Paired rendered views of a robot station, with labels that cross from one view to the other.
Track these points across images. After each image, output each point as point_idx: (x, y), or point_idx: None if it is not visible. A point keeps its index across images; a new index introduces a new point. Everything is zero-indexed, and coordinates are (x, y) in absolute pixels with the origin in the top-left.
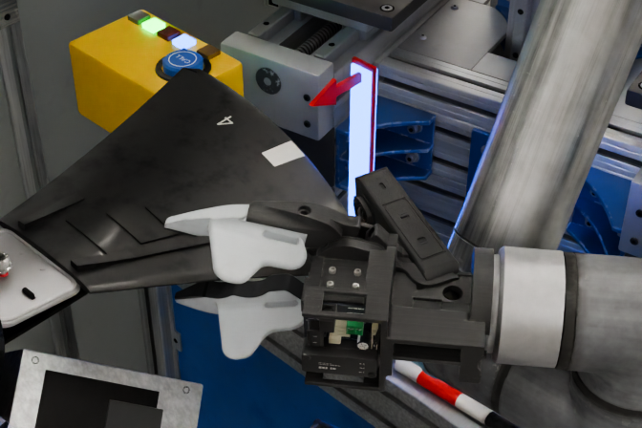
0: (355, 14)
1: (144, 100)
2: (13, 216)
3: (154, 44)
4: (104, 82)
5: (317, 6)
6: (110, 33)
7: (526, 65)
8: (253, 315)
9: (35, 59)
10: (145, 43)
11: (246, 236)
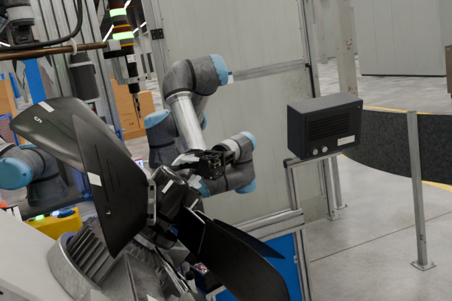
0: (72, 202)
1: (66, 224)
2: None
3: (48, 218)
4: (44, 233)
5: (58, 207)
6: (30, 224)
7: (185, 125)
8: (192, 183)
9: None
10: (44, 219)
11: (187, 158)
